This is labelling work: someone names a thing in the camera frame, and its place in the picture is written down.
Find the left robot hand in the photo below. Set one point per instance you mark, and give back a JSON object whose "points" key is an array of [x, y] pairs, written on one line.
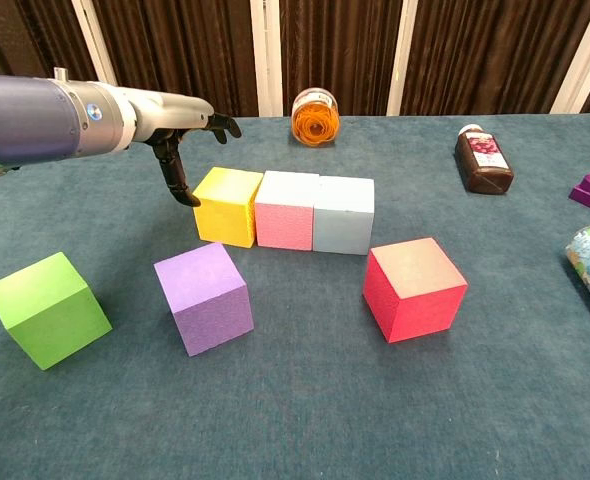
{"points": [[170, 112]]}

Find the yellow foam cube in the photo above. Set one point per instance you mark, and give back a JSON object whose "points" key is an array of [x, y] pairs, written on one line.
{"points": [[222, 215]]}

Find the light blue foam cube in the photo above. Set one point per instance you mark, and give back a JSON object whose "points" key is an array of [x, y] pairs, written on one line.
{"points": [[344, 220]]}

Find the red foam cube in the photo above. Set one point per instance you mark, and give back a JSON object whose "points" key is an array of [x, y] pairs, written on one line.
{"points": [[415, 295]]}

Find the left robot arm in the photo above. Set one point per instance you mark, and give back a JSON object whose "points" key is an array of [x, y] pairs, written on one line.
{"points": [[35, 120]]}

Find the dark brown curtain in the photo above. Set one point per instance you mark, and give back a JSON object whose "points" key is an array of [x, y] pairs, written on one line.
{"points": [[185, 45]]}

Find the orange snack jar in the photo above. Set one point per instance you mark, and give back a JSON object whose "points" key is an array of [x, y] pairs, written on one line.
{"points": [[316, 117]]}

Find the pink foam cube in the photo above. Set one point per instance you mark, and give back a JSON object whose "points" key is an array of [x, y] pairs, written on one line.
{"points": [[282, 215]]}

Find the purple foam cube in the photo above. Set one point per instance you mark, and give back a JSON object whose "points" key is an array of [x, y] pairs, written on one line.
{"points": [[205, 300]]}

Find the green foam cube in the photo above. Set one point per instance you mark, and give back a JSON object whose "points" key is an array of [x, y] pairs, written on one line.
{"points": [[50, 315]]}

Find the teal table cloth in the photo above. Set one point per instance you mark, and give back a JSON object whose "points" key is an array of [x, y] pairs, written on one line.
{"points": [[295, 400]]}

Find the dark juice bottle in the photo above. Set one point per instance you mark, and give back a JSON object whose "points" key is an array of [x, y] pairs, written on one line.
{"points": [[485, 160]]}

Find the white frame pole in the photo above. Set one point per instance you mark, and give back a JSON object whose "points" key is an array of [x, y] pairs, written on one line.
{"points": [[266, 55], [401, 55], [97, 50], [582, 55]]}

